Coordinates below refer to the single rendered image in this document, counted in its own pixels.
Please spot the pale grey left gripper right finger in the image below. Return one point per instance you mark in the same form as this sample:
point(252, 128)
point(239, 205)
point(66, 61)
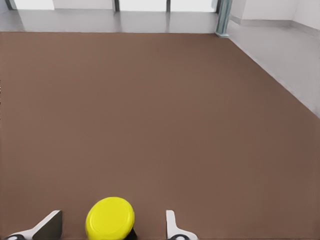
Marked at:
point(172, 225)

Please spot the silver frame post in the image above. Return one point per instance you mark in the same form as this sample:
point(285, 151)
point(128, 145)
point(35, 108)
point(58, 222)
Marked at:
point(223, 17)

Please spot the yellow round lid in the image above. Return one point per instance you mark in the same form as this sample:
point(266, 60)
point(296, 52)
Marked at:
point(110, 218)

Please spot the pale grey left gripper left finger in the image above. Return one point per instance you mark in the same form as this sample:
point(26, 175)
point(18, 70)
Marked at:
point(47, 225)

